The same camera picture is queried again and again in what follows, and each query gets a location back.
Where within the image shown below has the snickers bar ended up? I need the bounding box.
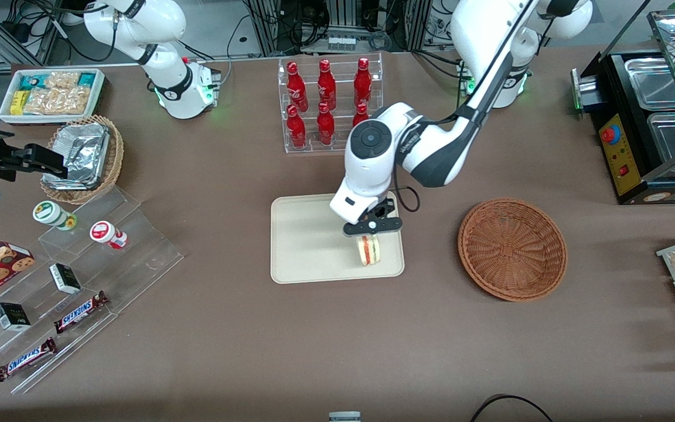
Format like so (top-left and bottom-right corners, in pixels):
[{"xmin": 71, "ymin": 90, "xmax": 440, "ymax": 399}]
[
  {"xmin": 0, "ymin": 337, "xmax": 57, "ymax": 382},
  {"xmin": 53, "ymin": 290, "xmax": 110, "ymax": 335}
]

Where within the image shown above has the round brown wicker basket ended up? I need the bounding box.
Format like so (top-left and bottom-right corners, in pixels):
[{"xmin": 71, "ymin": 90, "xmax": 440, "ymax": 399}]
[{"xmin": 458, "ymin": 198, "xmax": 568, "ymax": 302}]

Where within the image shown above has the clear cracker bag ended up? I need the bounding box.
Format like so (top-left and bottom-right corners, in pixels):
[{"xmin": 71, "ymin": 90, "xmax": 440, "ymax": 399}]
[
  {"xmin": 56, "ymin": 86, "xmax": 91, "ymax": 115},
  {"xmin": 23, "ymin": 88, "xmax": 60, "ymax": 115},
  {"xmin": 45, "ymin": 71, "xmax": 81, "ymax": 90}
]

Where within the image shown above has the aluminium frame rack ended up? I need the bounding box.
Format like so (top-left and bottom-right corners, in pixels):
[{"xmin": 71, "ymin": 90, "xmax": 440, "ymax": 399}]
[{"xmin": 247, "ymin": 0, "xmax": 432, "ymax": 56}]

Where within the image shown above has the triangular sandwich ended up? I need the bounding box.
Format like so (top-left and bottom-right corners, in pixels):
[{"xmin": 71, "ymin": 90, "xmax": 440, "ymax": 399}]
[{"xmin": 356, "ymin": 234, "xmax": 383, "ymax": 267}]

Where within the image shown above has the small black box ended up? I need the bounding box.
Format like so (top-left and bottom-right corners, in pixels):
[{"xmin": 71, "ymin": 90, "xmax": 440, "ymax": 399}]
[
  {"xmin": 0, "ymin": 302, "xmax": 32, "ymax": 332},
  {"xmin": 49, "ymin": 263, "xmax": 82, "ymax": 294}
]

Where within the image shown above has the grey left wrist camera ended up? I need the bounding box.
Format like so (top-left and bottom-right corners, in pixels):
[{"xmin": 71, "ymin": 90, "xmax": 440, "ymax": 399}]
[{"xmin": 343, "ymin": 216, "xmax": 403, "ymax": 238}]

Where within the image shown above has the clear acrylic step display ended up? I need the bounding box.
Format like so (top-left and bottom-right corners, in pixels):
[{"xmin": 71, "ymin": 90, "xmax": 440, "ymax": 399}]
[{"xmin": 0, "ymin": 185, "xmax": 185, "ymax": 394}]

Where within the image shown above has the green lid yogurt cup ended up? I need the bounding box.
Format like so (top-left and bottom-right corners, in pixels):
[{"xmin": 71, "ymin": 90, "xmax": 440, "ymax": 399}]
[{"xmin": 33, "ymin": 200, "xmax": 78, "ymax": 231}]

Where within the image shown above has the silver foil tray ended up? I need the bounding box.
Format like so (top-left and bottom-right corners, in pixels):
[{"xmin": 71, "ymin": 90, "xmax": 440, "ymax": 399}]
[{"xmin": 43, "ymin": 123, "xmax": 111, "ymax": 190}]

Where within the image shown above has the white snack bin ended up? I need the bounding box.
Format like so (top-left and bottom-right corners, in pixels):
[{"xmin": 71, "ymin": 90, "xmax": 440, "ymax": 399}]
[{"xmin": 0, "ymin": 68, "xmax": 106, "ymax": 126}]

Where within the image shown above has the black floor cable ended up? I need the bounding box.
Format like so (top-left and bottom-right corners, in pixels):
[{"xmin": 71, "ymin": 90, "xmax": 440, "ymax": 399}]
[{"xmin": 469, "ymin": 394, "xmax": 555, "ymax": 422}]

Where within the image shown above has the black food warmer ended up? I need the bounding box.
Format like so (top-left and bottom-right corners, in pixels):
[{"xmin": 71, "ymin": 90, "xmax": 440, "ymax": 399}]
[{"xmin": 571, "ymin": 9, "xmax": 675, "ymax": 206}]

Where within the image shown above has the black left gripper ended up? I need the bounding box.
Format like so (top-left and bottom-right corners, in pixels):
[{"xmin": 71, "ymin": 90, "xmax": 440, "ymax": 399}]
[{"xmin": 359, "ymin": 198, "xmax": 398, "ymax": 242}]

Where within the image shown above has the red lid yogurt cup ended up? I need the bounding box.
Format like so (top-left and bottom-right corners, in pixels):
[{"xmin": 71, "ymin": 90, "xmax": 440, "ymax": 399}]
[{"xmin": 90, "ymin": 220, "xmax": 128, "ymax": 250}]

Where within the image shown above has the beige rectangular tray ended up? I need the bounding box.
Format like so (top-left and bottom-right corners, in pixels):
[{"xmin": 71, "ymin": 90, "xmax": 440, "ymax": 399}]
[{"xmin": 270, "ymin": 189, "xmax": 405, "ymax": 285}]

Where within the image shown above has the clear acrylic bottle rack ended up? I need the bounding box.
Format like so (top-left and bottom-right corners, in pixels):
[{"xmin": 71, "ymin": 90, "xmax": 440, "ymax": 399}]
[{"xmin": 278, "ymin": 52, "xmax": 384, "ymax": 154}]

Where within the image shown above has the light wicker basket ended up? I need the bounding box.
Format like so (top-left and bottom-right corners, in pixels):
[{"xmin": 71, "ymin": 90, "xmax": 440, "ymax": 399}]
[{"xmin": 40, "ymin": 115, "xmax": 125, "ymax": 205}]

